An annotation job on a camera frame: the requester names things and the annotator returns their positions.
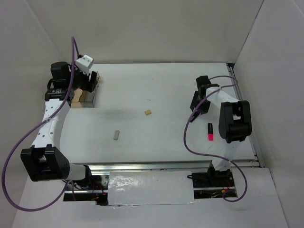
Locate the white tape sheet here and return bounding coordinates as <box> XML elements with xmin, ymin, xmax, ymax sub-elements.
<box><xmin>108</xmin><ymin>171</ymin><xmax>195</xmax><ymax>206</ymax></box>

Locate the pink highlighter black cap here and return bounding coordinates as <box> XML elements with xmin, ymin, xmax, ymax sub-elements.
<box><xmin>208</xmin><ymin>123</ymin><xmax>214</xmax><ymax>141</ymax></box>

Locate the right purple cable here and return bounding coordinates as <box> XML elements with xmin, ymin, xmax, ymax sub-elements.
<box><xmin>184</xmin><ymin>75</ymin><xmax>248</xmax><ymax>202</ymax></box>

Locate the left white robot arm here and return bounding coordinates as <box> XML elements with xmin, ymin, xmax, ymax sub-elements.
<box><xmin>20</xmin><ymin>56</ymin><xmax>98</xmax><ymax>190</ymax></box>

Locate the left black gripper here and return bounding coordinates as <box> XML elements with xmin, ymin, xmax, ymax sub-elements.
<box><xmin>67</xmin><ymin>61</ymin><xmax>98</xmax><ymax>93</ymax></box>

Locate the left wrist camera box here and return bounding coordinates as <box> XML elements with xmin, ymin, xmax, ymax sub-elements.
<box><xmin>76</xmin><ymin>55</ymin><xmax>94</xmax><ymax>75</ymax></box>

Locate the beige rectangular eraser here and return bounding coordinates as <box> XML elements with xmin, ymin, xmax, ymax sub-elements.
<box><xmin>113</xmin><ymin>130</ymin><xmax>120</xmax><ymax>141</ymax></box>

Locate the black purple usb stick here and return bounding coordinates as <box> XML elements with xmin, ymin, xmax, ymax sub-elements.
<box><xmin>190</xmin><ymin>112</ymin><xmax>200</xmax><ymax>123</ymax></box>

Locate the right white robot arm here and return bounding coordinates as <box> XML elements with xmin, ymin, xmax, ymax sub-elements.
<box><xmin>188</xmin><ymin>76</ymin><xmax>252</xmax><ymax>186</ymax></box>

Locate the clear plastic organizer box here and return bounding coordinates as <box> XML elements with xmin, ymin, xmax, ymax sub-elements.
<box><xmin>82</xmin><ymin>71</ymin><xmax>101</xmax><ymax>108</ymax></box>

